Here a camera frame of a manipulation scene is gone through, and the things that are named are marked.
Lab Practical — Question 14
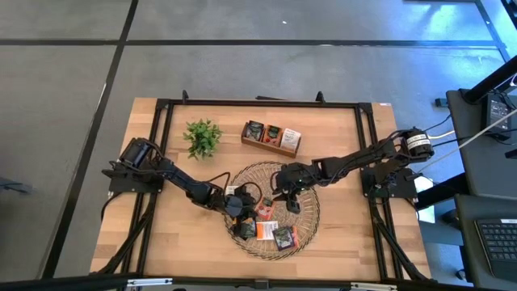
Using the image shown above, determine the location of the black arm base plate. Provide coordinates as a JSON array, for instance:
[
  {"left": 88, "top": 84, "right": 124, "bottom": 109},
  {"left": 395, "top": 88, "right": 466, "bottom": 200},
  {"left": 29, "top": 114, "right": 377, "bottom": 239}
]
[
  {"left": 107, "top": 161, "right": 165, "bottom": 194},
  {"left": 360, "top": 167, "right": 418, "bottom": 199}
]

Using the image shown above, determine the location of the yellow plug cable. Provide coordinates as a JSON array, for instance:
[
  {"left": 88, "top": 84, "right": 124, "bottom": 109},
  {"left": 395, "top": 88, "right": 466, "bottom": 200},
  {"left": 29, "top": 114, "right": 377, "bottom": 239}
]
[{"left": 427, "top": 129, "right": 456, "bottom": 141}]

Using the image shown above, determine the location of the black keyboard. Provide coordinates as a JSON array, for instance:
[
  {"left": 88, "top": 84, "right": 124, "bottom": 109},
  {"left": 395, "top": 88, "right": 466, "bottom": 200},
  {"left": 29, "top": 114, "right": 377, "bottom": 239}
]
[{"left": 474, "top": 217, "right": 517, "bottom": 284}]

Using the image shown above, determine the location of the wooden tea organizer box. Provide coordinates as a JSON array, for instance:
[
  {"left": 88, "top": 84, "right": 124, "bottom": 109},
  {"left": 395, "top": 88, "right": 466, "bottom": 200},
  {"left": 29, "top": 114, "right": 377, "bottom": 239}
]
[{"left": 241, "top": 120, "right": 303, "bottom": 159}]

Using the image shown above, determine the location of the white floor object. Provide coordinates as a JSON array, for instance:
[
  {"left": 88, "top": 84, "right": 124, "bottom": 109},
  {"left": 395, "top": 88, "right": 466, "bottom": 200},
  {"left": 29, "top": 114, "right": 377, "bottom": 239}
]
[{"left": 414, "top": 176, "right": 436, "bottom": 224}]

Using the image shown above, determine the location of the grey desk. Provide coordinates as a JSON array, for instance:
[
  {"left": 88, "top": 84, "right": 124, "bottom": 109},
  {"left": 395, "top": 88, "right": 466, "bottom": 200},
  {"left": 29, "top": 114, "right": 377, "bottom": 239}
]
[
  {"left": 446, "top": 87, "right": 517, "bottom": 200},
  {"left": 454, "top": 193, "right": 517, "bottom": 290}
]

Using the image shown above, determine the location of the round woven straw placemat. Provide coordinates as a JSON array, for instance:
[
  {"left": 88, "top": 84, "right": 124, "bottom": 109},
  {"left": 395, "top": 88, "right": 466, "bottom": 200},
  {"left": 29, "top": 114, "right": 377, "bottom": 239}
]
[{"left": 224, "top": 161, "right": 321, "bottom": 261}]

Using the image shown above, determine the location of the black rig crossbar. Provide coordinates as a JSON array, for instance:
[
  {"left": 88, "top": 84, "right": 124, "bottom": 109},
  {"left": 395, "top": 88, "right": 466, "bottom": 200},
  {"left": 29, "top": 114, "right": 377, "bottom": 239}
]
[{"left": 0, "top": 272, "right": 517, "bottom": 291}]

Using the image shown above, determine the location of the white floor cable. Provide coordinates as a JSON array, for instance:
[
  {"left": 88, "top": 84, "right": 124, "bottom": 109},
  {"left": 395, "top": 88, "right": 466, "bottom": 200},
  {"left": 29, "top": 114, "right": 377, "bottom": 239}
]
[{"left": 418, "top": 108, "right": 517, "bottom": 171}]

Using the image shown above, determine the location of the silver bracket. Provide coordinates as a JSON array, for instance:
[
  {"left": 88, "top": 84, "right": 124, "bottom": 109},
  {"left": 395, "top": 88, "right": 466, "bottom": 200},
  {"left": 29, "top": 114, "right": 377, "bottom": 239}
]
[
  {"left": 126, "top": 277, "right": 174, "bottom": 288},
  {"left": 349, "top": 281, "right": 399, "bottom": 291}
]

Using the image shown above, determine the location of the green plant in white pot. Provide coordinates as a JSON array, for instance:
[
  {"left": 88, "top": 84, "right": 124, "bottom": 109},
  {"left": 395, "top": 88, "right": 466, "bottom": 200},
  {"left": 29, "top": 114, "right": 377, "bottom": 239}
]
[{"left": 183, "top": 118, "right": 224, "bottom": 162}]

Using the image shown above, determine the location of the black power adapter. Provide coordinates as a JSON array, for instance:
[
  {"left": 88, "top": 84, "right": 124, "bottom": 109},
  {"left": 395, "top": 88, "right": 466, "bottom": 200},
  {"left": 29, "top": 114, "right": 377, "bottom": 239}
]
[{"left": 485, "top": 93, "right": 513, "bottom": 141}]

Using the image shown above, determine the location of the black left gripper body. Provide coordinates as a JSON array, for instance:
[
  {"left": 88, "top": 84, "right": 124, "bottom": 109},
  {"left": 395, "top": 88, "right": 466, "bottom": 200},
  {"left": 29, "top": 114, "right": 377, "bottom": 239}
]
[{"left": 224, "top": 184, "right": 259, "bottom": 222}]

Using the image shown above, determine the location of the black metal pole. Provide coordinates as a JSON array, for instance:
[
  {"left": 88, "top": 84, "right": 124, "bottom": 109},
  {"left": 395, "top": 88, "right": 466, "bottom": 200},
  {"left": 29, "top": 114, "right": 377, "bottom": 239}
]
[{"left": 461, "top": 55, "right": 517, "bottom": 104}]

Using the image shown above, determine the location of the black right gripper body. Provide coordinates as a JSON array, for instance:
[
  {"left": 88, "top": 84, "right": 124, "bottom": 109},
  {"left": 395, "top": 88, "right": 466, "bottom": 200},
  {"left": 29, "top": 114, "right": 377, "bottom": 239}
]
[{"left": 273, "top": 162, "right": 310, "bottom": 196}]

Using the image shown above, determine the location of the black desk leg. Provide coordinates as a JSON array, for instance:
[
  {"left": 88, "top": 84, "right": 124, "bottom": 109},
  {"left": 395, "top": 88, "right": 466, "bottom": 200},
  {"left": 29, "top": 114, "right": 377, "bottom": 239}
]
[{"left": 415, "top": 172, "right": 472, "bottom": 210}]

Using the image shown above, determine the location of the grey chair base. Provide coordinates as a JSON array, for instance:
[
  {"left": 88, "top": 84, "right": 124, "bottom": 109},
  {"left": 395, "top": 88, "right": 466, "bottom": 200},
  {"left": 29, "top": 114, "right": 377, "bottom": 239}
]
[{"left": 0, "top": 176, "right": 32, "bottom": 196}]

